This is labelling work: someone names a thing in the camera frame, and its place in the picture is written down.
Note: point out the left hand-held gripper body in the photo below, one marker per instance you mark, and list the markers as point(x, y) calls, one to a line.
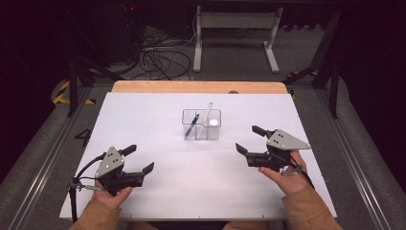
point(110, 166)

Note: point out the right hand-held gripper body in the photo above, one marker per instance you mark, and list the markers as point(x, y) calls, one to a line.
point(285, 142)

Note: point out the white cylindrical tube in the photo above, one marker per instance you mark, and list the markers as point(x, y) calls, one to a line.
point(214, 126)

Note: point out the blue pen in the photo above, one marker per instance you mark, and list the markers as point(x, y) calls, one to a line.
point(192, 125)

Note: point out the clear plastic organizer box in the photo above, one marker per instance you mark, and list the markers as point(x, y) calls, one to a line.
point(188, 118)

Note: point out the person's left hand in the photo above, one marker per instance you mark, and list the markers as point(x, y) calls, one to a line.
point(111, 200)

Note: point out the person's right hand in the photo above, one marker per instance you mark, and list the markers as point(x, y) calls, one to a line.
point(292, 180)

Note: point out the white board sheet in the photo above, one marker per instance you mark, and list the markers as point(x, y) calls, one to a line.
point(191, 185)

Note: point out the wooden table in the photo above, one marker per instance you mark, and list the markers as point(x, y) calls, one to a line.
point(198, 87)

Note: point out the yellow black floor tape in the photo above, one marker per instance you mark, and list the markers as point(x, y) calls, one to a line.
point(63, 92)

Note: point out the black metal stand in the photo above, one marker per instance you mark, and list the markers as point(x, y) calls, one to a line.
point(79, 76)
point(328, 67)

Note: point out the white metal stand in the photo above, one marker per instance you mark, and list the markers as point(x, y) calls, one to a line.
point(236, 19)

